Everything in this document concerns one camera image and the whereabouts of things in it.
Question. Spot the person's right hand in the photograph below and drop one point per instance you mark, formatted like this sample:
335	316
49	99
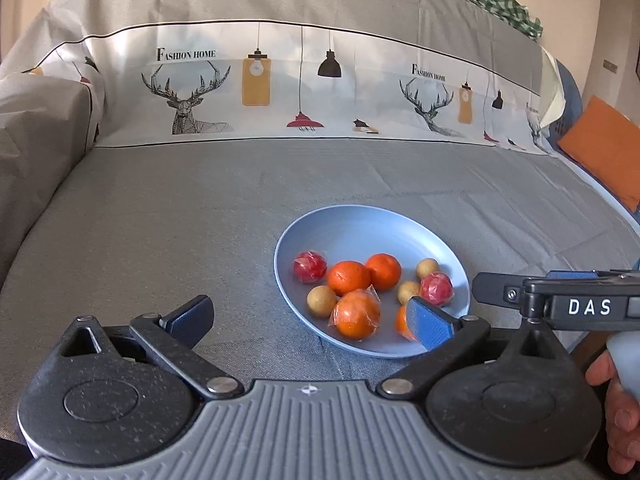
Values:
622	420

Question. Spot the wall switch plate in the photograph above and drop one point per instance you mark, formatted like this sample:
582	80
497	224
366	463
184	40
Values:
610	66

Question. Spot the bare orange tangerine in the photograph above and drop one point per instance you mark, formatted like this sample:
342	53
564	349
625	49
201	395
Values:
349	277
383	271
401	324

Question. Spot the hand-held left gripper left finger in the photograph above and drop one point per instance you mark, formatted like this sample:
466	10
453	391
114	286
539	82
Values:
192	317

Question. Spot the orange cushion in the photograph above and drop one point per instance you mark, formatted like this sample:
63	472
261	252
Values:
605	150

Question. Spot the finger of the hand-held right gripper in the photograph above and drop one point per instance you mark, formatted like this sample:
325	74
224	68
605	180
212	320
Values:
495	290
575	275

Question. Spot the blue patterned pillow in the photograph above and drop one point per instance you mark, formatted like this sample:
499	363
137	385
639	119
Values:
567	100

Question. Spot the green checked cloth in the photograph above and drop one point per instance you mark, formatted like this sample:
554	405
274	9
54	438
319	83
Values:
505	7

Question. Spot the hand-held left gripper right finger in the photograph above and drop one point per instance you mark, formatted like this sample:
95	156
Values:
430	325

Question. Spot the red plastic-wrapped fruit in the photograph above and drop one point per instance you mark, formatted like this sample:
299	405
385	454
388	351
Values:
436	288
310	266

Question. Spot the plastic-wrapped orange tangerine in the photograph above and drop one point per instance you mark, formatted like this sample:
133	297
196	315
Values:
356	314

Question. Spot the blue round plate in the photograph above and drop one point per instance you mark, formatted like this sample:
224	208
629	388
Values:
360	230

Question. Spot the tan longan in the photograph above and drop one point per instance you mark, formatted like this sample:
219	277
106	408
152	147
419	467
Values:
428	267
408	291
320	301

